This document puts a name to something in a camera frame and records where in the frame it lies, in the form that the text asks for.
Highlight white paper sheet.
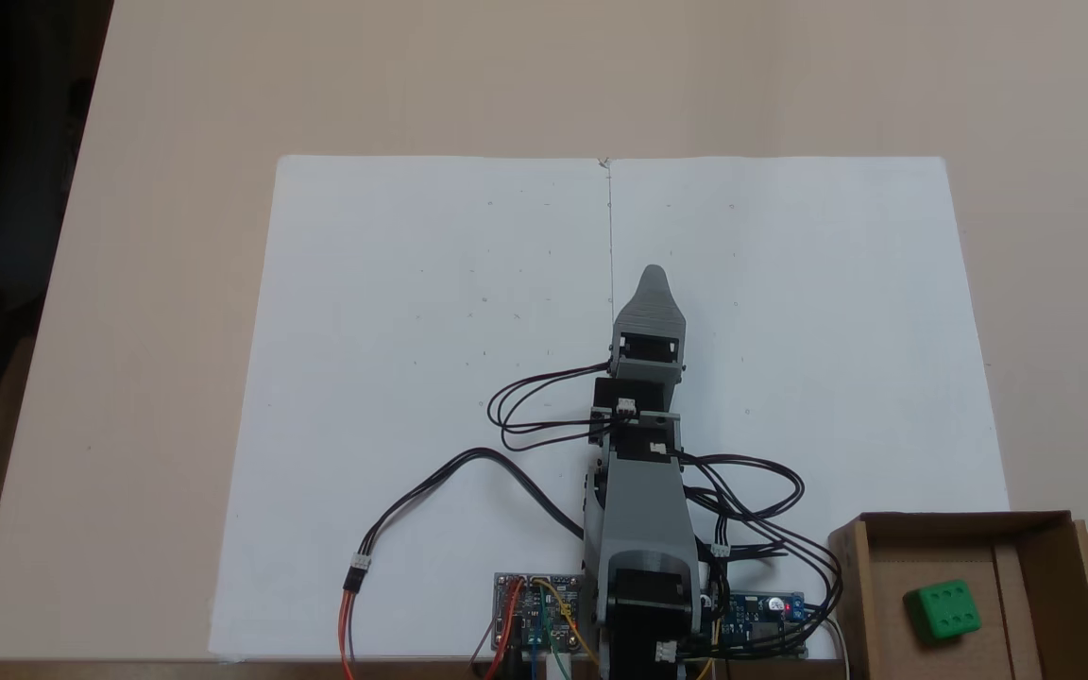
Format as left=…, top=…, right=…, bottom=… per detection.
left=605, top=156, right=1012, bottom=662
left=207, top=156, right=617, bottom=662

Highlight black elbow motor cable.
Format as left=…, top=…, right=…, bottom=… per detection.
left=681, top=453, right=842, bottom=657

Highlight green dice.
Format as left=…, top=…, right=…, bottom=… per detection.
left=903, top=580, right=982, bottom=645

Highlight orange wire bundle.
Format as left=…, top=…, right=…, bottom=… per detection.
left=338, top=565, right=521, bottom=680

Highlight brown cardboard box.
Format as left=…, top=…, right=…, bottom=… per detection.
left=827, top=510, right=1088, bottom=680

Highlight blue circuit board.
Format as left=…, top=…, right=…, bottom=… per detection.
left=700, top=590, right=808, bottom=659

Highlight black cable on paper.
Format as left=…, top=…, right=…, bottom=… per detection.
left=355, top=448, right=587, bottom=568

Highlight black wrist motor cable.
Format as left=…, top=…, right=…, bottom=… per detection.
left=487, top=364, right=616, bottom=451

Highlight circuit board with coloured wires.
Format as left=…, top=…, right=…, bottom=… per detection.
left=493, top=571, right=597, bottom=653

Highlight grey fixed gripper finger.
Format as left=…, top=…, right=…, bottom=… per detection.
left=614, top=265, right=687, bottom=333

